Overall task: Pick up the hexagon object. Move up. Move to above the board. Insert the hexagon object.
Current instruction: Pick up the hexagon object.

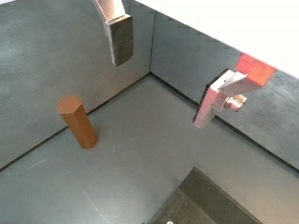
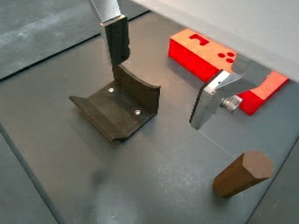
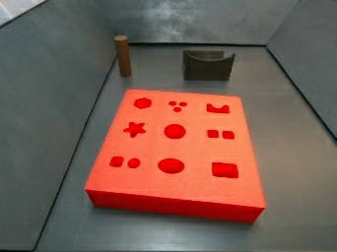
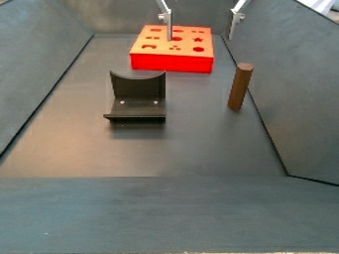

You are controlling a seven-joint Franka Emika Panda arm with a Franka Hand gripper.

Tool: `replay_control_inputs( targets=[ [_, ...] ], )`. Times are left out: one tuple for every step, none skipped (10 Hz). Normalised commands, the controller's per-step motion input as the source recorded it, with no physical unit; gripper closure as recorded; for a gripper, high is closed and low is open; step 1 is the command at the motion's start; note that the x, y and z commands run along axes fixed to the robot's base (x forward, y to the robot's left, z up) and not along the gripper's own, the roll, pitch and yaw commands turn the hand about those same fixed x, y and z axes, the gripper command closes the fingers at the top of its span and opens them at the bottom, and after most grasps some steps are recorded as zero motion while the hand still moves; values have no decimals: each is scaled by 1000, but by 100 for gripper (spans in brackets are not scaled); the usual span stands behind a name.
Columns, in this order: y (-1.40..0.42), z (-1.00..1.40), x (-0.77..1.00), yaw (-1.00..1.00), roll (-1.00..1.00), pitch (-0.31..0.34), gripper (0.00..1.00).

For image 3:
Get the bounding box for dark grey curved block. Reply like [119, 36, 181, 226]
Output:
[183, 50, 235, 81]

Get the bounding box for brown hexagonal peg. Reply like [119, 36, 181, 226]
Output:
[115, 35, 131, 77]

